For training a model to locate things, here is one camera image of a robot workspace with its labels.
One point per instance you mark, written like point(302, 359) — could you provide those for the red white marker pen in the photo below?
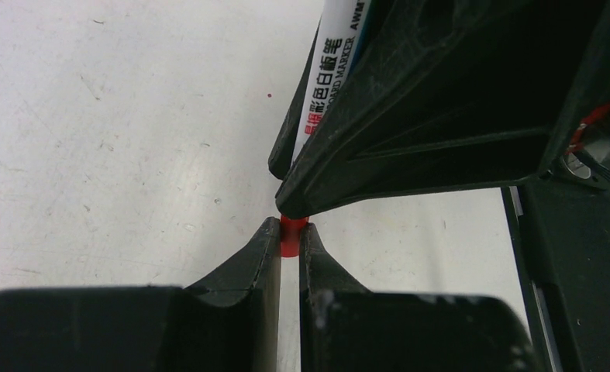
point(341, 30)

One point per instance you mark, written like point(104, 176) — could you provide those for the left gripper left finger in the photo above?
point(225, 321)

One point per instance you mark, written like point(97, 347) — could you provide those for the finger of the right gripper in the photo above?
point(280, 158)
point(450, 96)

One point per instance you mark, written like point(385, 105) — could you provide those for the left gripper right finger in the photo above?
point(346, 327)

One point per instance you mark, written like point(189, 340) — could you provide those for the red marker cap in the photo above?
point(291, 230)

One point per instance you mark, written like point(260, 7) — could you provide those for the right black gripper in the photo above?
point(600, 128)

